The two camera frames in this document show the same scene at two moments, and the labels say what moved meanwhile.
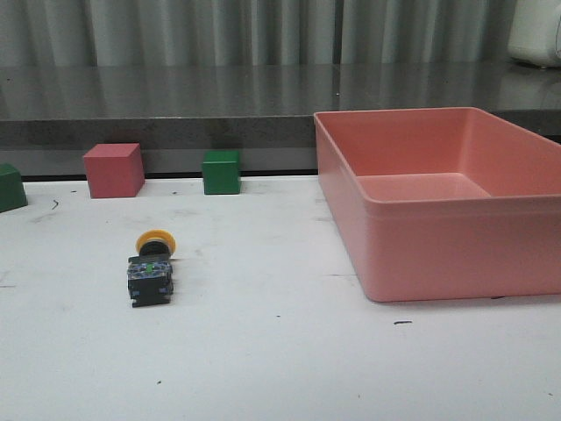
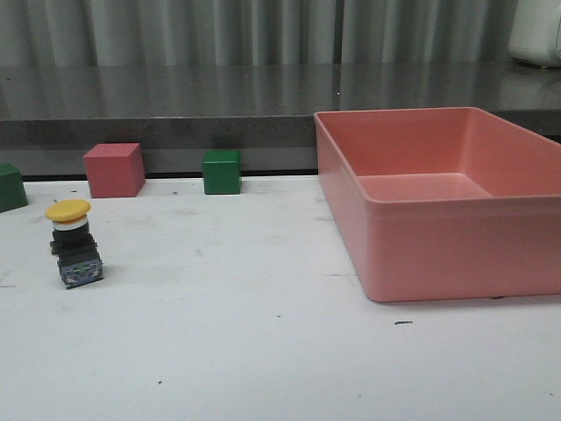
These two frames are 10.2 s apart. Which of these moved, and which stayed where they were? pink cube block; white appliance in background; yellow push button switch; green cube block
Moved: yellow push button switch
Stayed: pink cube block; green cube block; white appliance in background
